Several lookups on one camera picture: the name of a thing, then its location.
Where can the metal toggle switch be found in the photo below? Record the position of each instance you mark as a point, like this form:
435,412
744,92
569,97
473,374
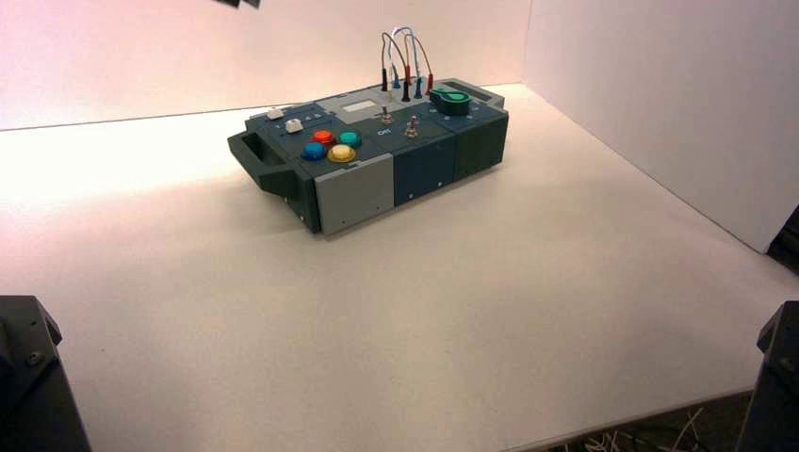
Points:
386,116
411,128

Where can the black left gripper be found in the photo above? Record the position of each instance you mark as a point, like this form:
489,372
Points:
249,2

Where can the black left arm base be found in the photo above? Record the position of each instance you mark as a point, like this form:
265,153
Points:
31,387

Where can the dark teal grey control box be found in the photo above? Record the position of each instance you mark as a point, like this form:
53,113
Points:
368,187

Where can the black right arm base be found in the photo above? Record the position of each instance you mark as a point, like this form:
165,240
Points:
774,387

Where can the yellow round push button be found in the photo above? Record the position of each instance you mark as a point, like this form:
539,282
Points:
341,153

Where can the dark object behind white board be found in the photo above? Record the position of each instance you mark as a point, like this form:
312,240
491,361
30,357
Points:
788,243

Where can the small grey display screen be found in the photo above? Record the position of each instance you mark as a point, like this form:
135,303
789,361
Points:
359,106

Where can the red round push button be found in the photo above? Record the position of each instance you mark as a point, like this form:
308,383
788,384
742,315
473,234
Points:
324,137

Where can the white slider knob blue triangle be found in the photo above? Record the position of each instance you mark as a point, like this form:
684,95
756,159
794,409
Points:
274,113
294,126

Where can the green round push button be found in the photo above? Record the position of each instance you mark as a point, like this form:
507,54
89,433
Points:
349,139

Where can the blue round push button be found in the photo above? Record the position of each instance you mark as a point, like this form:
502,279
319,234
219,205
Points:
313,151

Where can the green rotary knob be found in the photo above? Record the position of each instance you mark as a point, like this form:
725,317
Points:
451,101

